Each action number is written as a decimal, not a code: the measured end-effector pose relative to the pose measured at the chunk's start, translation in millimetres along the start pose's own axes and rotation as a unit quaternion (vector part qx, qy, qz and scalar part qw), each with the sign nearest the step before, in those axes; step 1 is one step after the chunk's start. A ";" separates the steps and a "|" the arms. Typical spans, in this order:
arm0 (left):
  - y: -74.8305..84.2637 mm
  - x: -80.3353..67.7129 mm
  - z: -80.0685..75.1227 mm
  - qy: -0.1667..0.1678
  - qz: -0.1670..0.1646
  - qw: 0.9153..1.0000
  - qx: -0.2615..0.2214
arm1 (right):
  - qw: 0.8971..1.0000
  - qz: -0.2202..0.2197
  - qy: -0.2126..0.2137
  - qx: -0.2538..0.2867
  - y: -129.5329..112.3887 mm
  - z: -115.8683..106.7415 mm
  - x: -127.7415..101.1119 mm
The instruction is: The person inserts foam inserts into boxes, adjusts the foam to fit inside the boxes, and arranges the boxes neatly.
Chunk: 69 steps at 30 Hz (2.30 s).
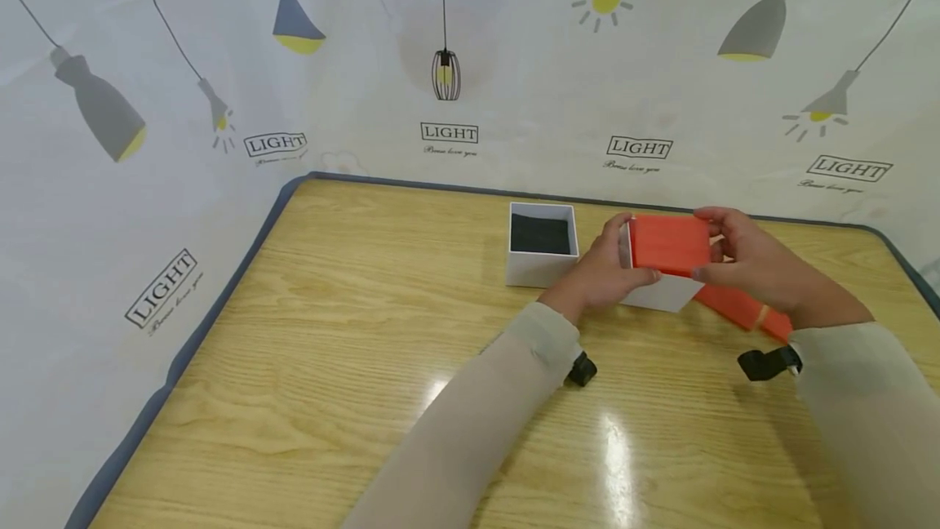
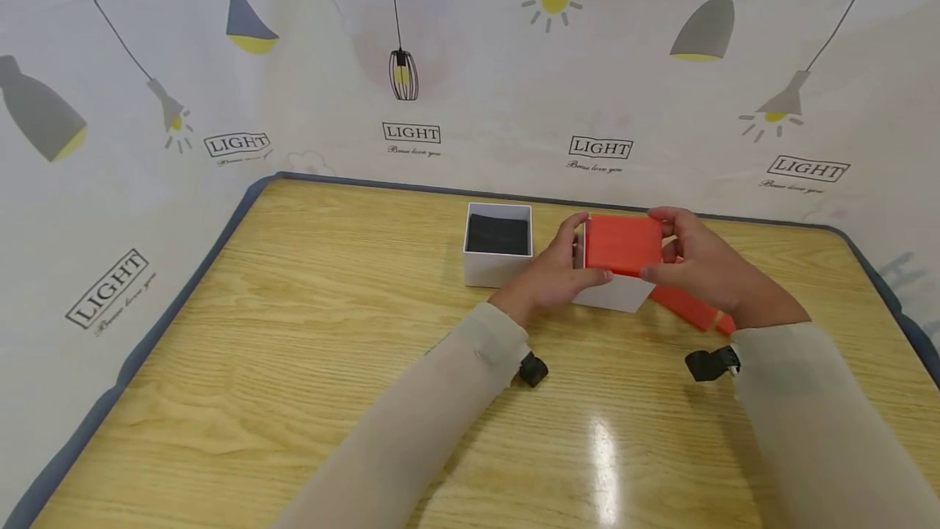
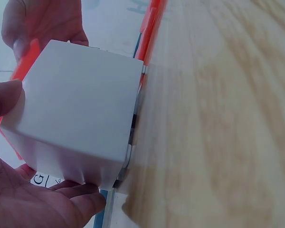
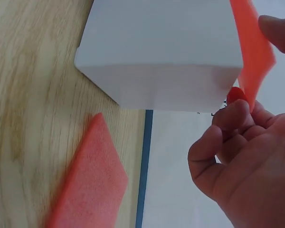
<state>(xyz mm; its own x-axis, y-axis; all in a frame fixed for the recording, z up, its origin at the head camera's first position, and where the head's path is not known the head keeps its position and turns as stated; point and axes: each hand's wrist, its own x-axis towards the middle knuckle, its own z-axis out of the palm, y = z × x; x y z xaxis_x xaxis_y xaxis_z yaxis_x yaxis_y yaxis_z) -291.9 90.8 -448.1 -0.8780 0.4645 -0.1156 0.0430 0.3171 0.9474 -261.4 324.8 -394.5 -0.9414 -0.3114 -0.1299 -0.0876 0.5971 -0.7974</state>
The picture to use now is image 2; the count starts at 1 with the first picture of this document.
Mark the person's right hand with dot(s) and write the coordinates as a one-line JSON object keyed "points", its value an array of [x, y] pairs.
{"points": [[716, 272]]}

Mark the person's left hand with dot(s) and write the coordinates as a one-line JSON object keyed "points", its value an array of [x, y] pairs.
{"points": [[547, 276]]}

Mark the person's left thumb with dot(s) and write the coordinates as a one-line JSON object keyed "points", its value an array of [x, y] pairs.
{"points": [[593, 276]]}

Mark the person's right fingers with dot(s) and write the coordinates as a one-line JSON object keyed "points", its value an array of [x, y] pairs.
{"points": [[674, 219]]}

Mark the person's left index finger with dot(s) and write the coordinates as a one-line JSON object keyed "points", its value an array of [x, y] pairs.
{"points": [[573, 232]]}

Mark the person's right thumb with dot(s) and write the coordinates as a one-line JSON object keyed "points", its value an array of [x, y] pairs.
{"points": [[661, 273]]}

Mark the red box lid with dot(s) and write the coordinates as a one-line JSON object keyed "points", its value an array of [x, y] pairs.
{"points": [[687, 306], [623, 245]]}

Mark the person's right forearm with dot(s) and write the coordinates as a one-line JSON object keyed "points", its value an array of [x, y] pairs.
{"points": [[815, 423]]}

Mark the person's left forearm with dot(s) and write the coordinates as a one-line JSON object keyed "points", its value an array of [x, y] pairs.
{"points": [[426, 423]]}

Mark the white box base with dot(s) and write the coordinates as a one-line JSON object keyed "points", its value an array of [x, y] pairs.
{"points": [[615, 292]]}

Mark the black cushion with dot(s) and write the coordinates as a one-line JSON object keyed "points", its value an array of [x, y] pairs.
{"points": [[498, 235]]}

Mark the white open box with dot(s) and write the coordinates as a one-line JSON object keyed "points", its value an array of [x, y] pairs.
{"points": [[496, 265]]}

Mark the black wrist band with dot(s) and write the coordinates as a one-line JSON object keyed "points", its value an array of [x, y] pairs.
{"points": [[533, 371], [709, 364]]}

